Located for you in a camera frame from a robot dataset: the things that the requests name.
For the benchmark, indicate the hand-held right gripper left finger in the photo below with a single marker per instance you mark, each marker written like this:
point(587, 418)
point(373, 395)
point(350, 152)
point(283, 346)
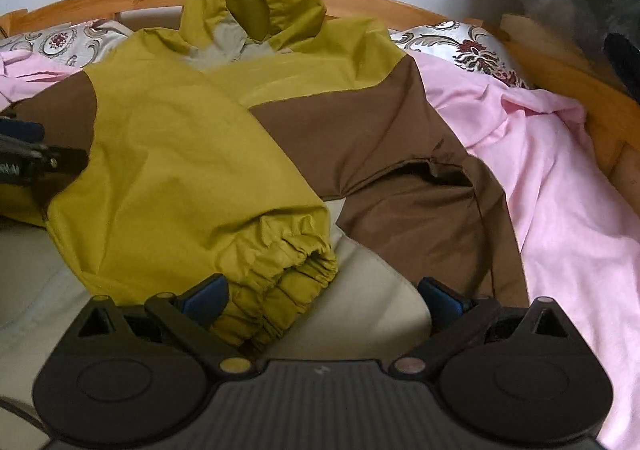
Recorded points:
point(206, 304)

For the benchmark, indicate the wooden bed frame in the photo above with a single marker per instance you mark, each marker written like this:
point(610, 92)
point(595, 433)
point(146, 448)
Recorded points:
point(595, 110)

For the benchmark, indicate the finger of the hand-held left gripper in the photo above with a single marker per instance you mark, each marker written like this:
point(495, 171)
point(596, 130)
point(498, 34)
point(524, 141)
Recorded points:
point(30, 155)

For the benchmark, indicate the olive brown beige hooded jacket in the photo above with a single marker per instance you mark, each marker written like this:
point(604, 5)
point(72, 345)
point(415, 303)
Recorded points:
point(190, 140)

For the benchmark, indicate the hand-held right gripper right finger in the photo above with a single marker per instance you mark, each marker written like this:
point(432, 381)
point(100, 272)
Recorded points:
point(442, 299)

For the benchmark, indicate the pink blanket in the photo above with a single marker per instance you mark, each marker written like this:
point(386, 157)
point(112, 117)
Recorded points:
point(555, 190)

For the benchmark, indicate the floral patterned pillow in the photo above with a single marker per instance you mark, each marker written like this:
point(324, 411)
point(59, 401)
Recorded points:
point(60, 40)
point(465, 48)

